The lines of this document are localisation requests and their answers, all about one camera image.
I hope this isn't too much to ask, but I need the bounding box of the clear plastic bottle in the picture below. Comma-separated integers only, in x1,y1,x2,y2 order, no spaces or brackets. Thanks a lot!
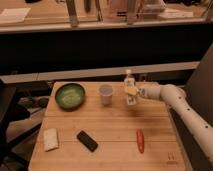
124,69,137,106

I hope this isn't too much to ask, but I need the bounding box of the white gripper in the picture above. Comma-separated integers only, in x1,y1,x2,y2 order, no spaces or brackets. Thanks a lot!
125,83,160,99

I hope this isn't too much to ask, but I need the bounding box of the green bowl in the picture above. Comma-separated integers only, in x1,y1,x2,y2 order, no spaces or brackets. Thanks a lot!
55,83,86,110

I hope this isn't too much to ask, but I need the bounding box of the red chili pepper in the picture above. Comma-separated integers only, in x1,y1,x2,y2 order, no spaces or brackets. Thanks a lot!
136,129,145,153

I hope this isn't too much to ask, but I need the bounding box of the white paper sheet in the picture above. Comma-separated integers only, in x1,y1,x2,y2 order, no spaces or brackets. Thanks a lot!
0,8,30,24

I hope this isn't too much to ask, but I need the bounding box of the black rectangular block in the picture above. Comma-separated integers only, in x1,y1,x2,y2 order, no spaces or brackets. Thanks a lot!
77,131,98,152

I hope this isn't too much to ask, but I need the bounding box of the black chair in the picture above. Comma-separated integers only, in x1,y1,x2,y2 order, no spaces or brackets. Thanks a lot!
0,79,30,165

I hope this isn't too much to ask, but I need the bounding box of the white paper cup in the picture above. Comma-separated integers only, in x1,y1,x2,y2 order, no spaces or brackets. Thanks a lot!
98,84,114,105

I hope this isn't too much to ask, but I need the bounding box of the metal stand leg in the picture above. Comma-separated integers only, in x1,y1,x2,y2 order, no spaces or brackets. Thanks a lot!
66,0,78,27

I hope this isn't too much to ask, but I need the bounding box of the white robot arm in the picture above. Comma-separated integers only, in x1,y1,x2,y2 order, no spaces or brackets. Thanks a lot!
124,82,213,165

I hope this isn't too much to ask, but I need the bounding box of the white sponge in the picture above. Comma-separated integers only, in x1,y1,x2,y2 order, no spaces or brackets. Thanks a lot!
43,128,59,151

